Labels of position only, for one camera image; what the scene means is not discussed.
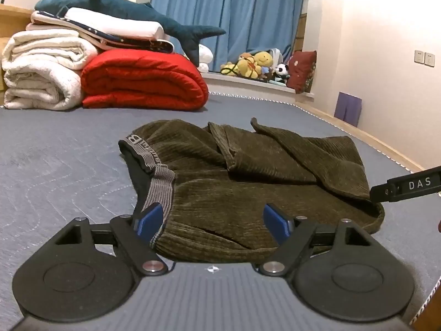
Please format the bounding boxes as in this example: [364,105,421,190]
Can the yellow plush toy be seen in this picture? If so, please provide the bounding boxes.
[220,51,274,79]

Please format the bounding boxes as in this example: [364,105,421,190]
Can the blue curtain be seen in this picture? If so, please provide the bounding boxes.
[151,0,308,74]

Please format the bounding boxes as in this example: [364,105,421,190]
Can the wooden headboard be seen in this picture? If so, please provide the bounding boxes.
[0,4,37,106]

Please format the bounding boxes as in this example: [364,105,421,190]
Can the red folded quilt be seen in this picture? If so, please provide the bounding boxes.
[80,49,209,111]

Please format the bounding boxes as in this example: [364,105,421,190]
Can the blue shark plush toy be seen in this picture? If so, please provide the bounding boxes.
[34,0,227,67]

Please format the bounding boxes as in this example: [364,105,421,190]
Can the white plush toy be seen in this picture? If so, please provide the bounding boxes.
[198,45,214,73]

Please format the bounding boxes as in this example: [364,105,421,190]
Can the olive green corduroy pants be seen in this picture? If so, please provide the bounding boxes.
[118,118,386,263]

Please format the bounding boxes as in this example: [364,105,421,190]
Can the panda plush toy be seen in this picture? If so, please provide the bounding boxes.
[274,63,291,84]

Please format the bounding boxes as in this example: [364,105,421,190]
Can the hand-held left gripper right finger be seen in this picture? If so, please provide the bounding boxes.
[258,203,375,277]

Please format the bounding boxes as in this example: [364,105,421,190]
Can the wooden bed frame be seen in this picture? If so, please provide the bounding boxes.
[296,102,426,173]

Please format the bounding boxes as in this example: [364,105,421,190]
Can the white navy folded pad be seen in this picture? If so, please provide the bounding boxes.
[26,7,174,54]

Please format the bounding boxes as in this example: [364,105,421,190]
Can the white folded blanket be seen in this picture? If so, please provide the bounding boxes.
[2,29,99,111]

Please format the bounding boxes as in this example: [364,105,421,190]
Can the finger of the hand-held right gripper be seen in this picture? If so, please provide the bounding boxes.
[369,180,397,203]

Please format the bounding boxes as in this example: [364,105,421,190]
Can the purple board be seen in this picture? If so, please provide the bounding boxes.
[334,92,362,127]

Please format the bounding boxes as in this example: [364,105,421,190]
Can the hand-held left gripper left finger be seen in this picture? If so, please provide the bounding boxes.
[54,202,166,277]

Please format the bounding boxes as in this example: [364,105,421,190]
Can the red cushion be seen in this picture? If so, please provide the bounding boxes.
[287,50,318,94]

